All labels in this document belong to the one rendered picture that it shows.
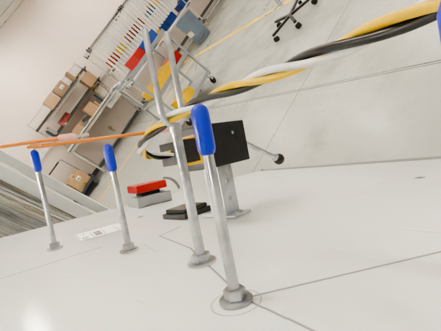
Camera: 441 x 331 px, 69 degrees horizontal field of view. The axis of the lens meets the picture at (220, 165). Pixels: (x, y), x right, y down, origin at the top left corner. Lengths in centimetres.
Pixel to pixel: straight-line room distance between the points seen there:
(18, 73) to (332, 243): 838
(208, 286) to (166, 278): 3
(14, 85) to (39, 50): 93
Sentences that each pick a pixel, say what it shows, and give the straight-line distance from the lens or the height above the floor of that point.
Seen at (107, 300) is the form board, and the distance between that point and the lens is 19.
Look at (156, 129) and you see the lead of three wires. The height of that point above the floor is 120.
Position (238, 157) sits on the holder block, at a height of 110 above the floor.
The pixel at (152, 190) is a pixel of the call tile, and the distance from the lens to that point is 51.
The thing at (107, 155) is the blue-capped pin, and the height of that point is 121.
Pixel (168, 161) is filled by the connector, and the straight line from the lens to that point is 29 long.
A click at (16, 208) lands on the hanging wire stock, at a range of 89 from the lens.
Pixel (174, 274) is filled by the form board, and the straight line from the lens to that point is 20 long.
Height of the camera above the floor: 125
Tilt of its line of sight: 25 degrees down
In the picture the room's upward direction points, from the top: 54 degrees counter-clockwise
